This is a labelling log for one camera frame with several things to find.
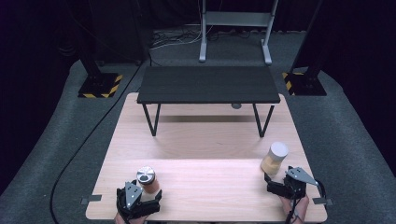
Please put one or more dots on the white-lidded jar of beige powder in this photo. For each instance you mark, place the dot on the white-lidded jar of beige powder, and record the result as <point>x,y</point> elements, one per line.
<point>274,159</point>

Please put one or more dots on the grey round table grommet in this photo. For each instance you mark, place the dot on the grey round table grommet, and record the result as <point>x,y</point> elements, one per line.
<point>236,105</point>

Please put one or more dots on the black stand with striped base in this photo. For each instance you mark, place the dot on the black stand with striped base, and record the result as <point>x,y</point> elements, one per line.
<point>99,81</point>
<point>306,79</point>

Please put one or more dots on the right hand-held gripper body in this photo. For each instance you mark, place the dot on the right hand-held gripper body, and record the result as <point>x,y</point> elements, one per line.
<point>294,183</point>

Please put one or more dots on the person's right hand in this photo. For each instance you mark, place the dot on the person's right hand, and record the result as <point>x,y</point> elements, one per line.
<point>295,207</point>

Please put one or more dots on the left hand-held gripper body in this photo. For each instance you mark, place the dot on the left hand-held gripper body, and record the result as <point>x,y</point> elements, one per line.
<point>133,199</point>

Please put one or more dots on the small black shelf table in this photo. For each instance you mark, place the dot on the small black shelf table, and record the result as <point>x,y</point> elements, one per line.
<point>208,84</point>

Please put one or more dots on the person's left hand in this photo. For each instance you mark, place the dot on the person's left hand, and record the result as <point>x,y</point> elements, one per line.
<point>124,219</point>

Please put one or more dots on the grey metal stand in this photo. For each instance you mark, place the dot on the grey metal stand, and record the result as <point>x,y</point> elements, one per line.
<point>236,31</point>

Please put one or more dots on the grey tape strip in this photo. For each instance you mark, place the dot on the grey tape strip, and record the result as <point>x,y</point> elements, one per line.
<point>322,201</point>
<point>91,199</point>

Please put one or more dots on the silver-lidded jar of orange powder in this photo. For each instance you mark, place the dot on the silver-lidded jar of orange powder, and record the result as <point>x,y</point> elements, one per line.
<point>147,181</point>

